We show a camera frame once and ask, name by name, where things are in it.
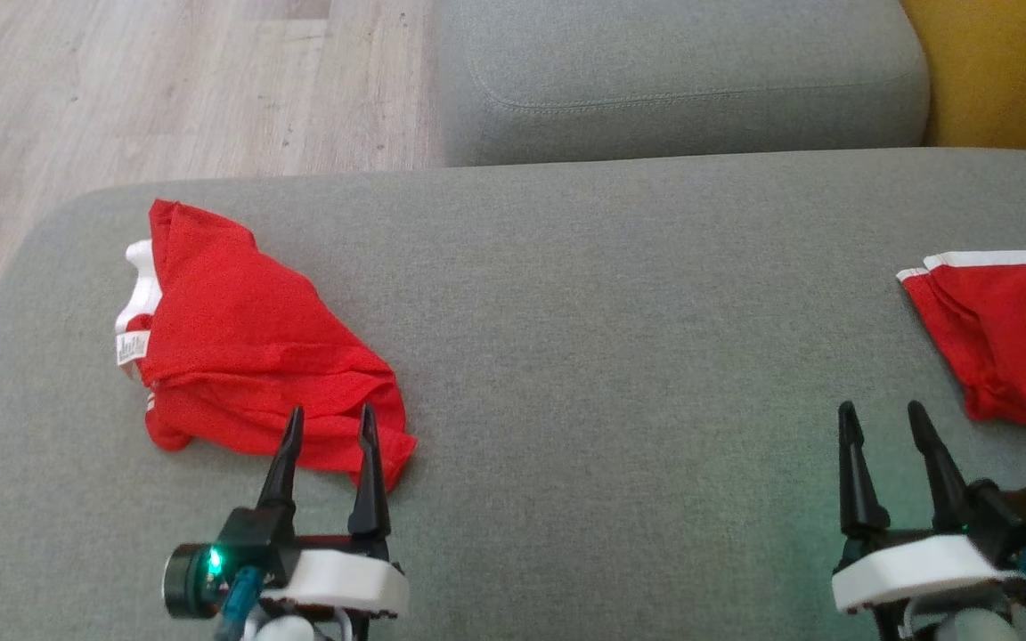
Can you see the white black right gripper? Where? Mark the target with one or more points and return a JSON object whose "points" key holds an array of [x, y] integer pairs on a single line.
{"points": [[914, 565]]}

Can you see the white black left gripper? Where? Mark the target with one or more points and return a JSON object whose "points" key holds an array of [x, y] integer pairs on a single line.
{"points": [[344, 579]]}

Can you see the red white basketball jersey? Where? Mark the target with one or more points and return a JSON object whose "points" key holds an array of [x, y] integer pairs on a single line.
{"points": [[237, 338]]}

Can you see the red shorts with white stripe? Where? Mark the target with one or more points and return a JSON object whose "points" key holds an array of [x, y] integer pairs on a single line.
{"points": [[1012, 338]]}

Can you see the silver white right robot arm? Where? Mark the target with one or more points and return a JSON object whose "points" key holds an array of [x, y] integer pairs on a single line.
{"points": [[976, 628]]}

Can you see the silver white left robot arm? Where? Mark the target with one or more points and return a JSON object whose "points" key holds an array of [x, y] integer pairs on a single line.
{"points": [[286, 630]]}

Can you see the grey-green sofa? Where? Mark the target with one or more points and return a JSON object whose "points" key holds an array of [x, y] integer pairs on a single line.
{"points": [[611, 356]]}

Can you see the yellow cushion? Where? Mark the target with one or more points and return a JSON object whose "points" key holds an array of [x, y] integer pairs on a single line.
{"points": [[1003, 62]]}

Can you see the grey stitched sofa cushion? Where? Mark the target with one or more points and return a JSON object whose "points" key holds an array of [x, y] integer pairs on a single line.
{"points": [[673, 71]]}

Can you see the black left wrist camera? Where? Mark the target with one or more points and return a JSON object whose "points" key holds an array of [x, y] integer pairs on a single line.
{"points": [[250, 543]]}

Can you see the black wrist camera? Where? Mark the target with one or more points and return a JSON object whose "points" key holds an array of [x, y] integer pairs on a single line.
{"points": [[1021, 521], [250, 543]]}

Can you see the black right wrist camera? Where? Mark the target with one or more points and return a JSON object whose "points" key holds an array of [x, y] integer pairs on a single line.
{"points": [[1021, 521]]}

